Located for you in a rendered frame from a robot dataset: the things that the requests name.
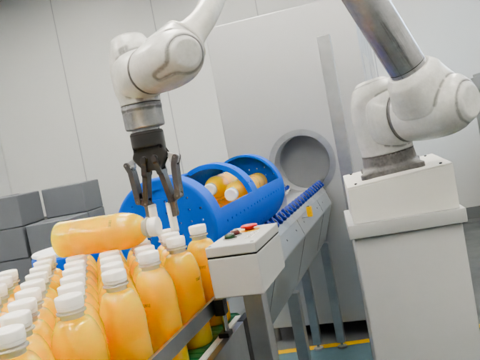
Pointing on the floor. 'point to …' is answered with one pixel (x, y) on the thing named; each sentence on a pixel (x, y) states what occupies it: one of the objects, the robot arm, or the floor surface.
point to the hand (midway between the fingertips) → (163, 218)
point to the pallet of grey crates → (25, 216)
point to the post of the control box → (261, 327)
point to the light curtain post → (336, 108)
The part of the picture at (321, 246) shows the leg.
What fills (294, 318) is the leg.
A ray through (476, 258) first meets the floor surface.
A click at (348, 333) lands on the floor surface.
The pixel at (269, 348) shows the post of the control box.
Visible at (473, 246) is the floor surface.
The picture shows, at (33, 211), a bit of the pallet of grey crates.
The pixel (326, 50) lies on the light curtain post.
